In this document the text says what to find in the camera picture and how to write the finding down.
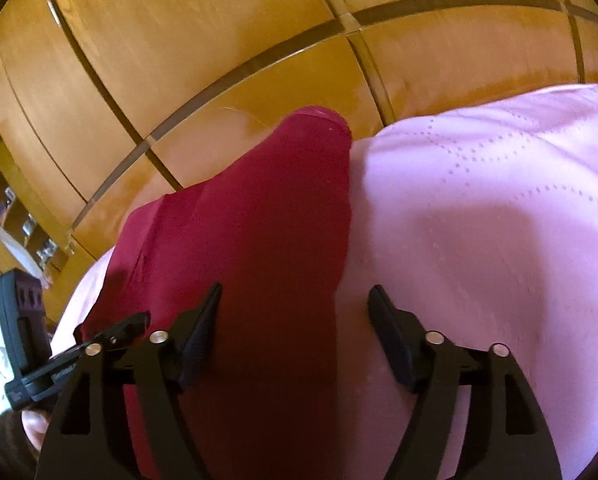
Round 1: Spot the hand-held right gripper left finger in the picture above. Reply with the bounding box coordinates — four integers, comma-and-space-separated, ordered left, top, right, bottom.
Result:
35, 283, 223, 480

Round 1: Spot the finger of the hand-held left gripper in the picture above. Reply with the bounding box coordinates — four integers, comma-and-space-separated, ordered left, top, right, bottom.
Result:
74, 311, 152, 361

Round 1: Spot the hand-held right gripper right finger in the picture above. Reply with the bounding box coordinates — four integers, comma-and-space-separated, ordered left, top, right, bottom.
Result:
368, 284, 562, 480

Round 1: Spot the dark red garment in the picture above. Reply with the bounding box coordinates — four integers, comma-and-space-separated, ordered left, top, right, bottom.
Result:
74, 106, 354, 480

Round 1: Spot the person's left hand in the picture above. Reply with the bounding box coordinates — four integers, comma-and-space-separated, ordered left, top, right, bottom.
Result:
21, 406, 56, 455

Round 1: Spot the wooden shelf with small items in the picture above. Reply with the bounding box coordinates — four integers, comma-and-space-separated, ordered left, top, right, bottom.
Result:
0, 167, 72, 286

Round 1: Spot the pink dotted bedsheet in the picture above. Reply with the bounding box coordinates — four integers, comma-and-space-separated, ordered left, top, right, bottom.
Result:
49, 82, 598, 480

